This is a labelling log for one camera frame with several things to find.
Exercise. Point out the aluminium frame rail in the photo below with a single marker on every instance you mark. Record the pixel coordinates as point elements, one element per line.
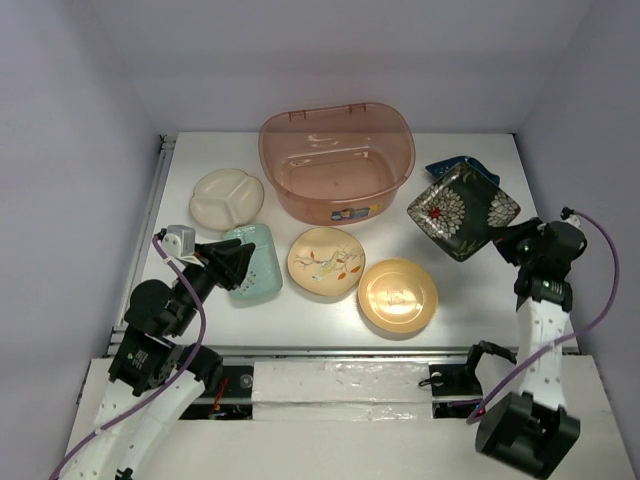
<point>165,154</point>

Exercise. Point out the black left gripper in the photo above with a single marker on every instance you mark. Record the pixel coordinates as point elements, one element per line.
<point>231,266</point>

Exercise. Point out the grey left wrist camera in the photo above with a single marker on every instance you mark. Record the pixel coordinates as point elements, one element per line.
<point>178,241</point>

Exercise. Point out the black floral square plate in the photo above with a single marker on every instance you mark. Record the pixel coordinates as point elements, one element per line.
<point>461,211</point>

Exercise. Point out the blue yellow bin label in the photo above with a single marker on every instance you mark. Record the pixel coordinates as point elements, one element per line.
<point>356,214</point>

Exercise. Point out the beige bird-painted plate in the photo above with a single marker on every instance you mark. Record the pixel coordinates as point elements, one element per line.
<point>326,261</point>

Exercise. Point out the cream three-section plate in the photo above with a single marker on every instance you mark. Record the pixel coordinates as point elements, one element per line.
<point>225,199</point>

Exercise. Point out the dark blue leaf-shaped dish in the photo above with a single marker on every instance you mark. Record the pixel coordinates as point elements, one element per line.
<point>440,168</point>

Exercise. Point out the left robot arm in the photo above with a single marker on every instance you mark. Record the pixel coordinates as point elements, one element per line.
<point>151,379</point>

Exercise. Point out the orange round bear plate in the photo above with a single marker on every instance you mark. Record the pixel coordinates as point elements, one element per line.
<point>398,296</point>

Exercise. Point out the light teal divided tray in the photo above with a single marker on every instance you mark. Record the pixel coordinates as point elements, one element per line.
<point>264,278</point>

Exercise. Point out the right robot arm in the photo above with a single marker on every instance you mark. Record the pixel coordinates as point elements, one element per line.
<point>523,421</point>

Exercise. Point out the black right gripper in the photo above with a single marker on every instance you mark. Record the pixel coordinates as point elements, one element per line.
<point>505,241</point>

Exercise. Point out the pink translucent plastic bin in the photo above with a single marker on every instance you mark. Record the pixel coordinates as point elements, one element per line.
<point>323,160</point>

